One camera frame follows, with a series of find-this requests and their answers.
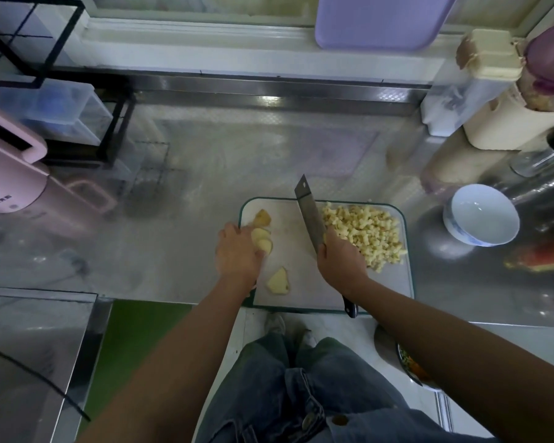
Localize person's right hand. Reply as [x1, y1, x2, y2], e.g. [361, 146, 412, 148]
[316, 226, 371, 296]

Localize person's left hand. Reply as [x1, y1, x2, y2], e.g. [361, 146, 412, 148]
[214, 221, 267, 293]

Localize brown potato piece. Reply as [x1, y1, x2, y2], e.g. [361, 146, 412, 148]
[250, 228, 275, 257]

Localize pile of diced potato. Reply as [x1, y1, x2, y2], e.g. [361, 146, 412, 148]
[318, 204, 409, 272]

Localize pile of yellow potato slices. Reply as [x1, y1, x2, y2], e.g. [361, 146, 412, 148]
[252, 208, 293, 296]

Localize steel cleaver knife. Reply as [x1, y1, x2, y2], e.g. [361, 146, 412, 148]
[294, 174, 359, 319]

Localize white bowl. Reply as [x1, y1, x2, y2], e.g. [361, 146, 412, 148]
[442, 183, 522, 248]

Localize person's right forearm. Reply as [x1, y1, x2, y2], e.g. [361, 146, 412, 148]
[353, 276, 554, 443]

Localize person's left forearm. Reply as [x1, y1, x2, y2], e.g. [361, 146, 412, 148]
[78, 281, 251, 443]

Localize person's white left shoe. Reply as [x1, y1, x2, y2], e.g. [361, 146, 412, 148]
[263, 313, 289, 338]

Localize metal bowl with scraps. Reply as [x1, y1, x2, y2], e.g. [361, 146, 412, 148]
[374, 322, 444, 393]

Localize person's blue jeans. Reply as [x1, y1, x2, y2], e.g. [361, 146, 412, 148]
[194, 332, 500, 443]

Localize white cutting board green rim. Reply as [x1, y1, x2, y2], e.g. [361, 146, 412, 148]
[238, 197, 416, 314]

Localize green mat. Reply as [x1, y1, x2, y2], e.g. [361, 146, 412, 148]
[78, 300, 195, 430]

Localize black metal rack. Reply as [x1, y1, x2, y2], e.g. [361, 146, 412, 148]
[0, 0, 138, 167]

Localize clear container cream lid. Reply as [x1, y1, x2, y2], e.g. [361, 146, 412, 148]
[420, 29, 528, 137]

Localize cream plastic canister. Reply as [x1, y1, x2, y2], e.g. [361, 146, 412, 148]
[462, 86, 554, 152]

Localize glass bottle black cap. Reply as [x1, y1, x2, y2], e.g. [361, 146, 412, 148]
[510, 124, 554, 179]

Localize steel bin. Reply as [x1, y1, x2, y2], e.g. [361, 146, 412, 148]
[0, 287, 114, 443]

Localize clear plastic storage box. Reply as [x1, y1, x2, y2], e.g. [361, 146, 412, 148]
[0, 78, 114, 146]

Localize pink kettle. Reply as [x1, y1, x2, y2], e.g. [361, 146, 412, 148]
[0, 98, 119, 238]

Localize purple plastic cutting board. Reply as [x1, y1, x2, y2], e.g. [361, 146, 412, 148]
[314, 0, 461, 52]

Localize purple lid food container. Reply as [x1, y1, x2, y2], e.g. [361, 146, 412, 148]
[517, 18, 554, 113]

